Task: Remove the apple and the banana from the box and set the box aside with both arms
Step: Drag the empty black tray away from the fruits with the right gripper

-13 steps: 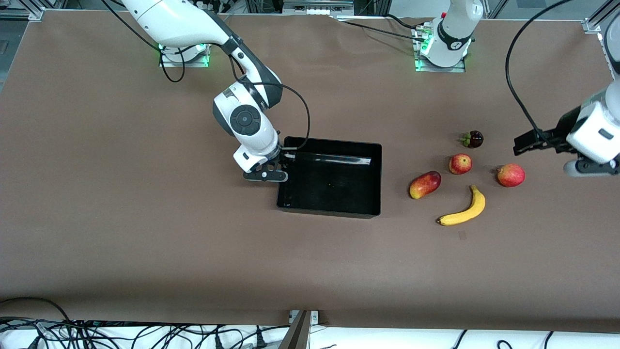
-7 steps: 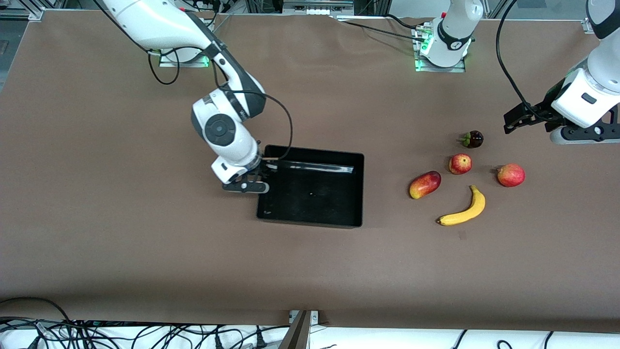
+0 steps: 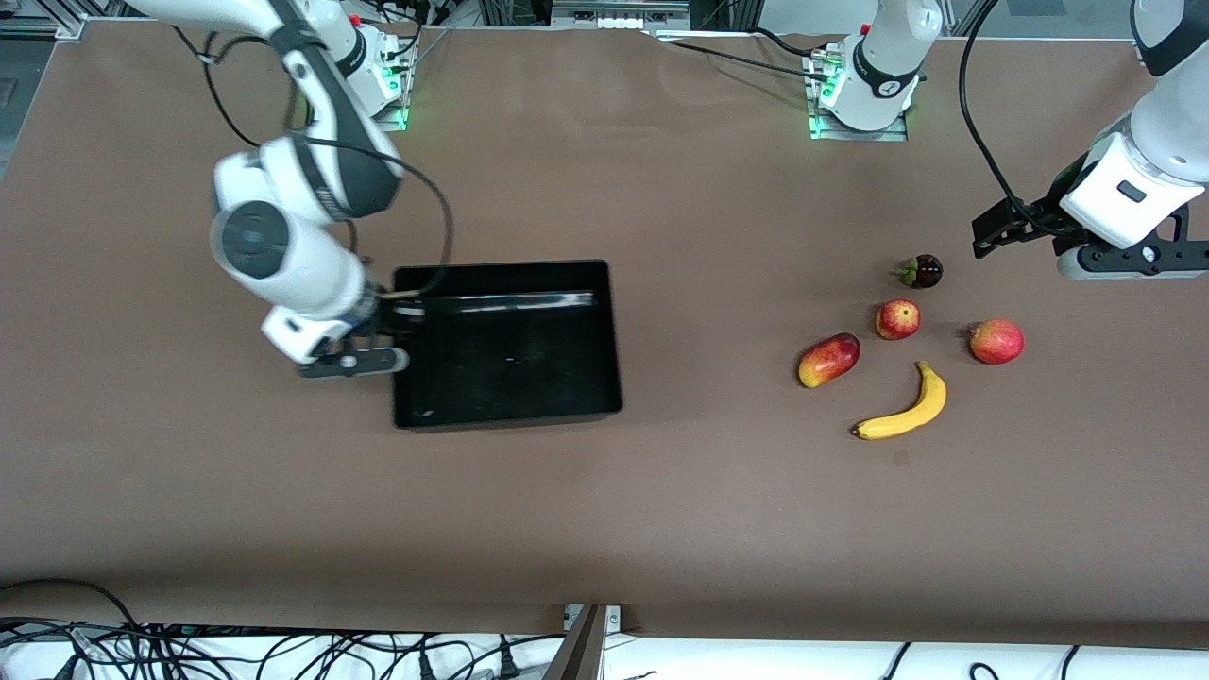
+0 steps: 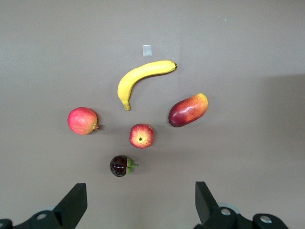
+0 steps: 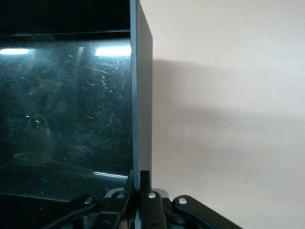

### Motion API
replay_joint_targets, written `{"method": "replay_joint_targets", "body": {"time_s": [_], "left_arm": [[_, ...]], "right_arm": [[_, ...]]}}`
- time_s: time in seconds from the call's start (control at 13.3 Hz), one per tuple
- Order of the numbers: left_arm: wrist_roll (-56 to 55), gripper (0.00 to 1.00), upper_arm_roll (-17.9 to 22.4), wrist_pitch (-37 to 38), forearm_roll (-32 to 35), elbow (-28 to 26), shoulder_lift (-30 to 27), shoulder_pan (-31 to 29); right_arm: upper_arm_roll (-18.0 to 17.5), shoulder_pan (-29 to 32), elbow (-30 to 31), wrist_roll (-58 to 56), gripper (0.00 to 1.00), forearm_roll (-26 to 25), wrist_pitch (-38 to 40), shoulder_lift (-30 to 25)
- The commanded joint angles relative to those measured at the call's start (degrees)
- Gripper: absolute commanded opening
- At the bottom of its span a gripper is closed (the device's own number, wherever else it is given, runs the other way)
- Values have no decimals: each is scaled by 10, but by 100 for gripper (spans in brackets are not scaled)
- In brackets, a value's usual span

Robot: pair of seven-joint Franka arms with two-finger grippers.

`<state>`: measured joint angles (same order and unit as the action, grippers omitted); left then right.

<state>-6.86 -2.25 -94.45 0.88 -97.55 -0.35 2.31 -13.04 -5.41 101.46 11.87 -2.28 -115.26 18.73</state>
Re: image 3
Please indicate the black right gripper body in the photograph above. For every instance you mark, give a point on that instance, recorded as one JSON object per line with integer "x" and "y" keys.
{"x": 374, "y": 318}

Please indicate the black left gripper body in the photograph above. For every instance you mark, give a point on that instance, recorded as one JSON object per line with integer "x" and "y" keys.
{"x": 1047, "y": 213}

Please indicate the small red apple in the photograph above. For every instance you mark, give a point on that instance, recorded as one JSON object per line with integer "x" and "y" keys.
{"x": 897, "y": 319}

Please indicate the black rectangular plastic tray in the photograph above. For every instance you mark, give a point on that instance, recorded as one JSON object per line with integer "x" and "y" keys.
{"x": 510, "y": 378}

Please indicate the yellow banana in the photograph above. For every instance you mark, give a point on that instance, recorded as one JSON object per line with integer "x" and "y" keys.
{"x": 921, "y": 411}

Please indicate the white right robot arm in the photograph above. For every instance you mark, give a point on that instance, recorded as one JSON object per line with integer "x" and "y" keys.
{"x": 283, "y": 246}

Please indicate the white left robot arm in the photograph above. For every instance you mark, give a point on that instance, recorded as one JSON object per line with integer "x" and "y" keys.
{"x": 1171, "y": 123}

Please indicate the dark purple mangosteen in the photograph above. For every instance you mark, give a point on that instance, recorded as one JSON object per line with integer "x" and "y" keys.
{"x": 926, "y": 272}

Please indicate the large red apple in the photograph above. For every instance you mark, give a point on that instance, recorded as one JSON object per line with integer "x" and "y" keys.
{"x": 997, "y": 342}

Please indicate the red yellow mango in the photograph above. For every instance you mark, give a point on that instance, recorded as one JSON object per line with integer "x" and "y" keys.
{"x": 828, "y": 361}

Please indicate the table cover sheet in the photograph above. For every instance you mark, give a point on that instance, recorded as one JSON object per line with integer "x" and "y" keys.
{"x": 661, "y": 519}

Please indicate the black power plug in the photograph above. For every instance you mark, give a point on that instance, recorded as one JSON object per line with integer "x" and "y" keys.
{"x": 508, "y": 663}
{"x": 427, "y": 667}

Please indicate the white device with ports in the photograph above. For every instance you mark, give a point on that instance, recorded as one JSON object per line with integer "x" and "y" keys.
{"x": 619, "y": 11}

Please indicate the white lower board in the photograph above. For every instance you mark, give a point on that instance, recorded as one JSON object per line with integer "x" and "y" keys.
{"x": 803, "y": 661}

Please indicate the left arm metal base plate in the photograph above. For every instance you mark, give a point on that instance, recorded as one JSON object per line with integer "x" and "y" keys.
{"x": 822, "y": 132}

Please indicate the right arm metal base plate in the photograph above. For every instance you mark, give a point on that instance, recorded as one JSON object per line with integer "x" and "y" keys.
{"x": 401, "y": 104}

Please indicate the small metal bracket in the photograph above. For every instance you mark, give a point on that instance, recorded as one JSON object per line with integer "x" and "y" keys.
{"x": 614, "y": 619}

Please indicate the aluminium post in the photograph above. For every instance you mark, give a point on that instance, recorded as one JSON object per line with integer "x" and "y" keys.
{"x": 578, "y": 652}

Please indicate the aluminium frame profile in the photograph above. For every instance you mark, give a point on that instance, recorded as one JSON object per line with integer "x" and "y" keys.
{"x": 38, "y": 24}

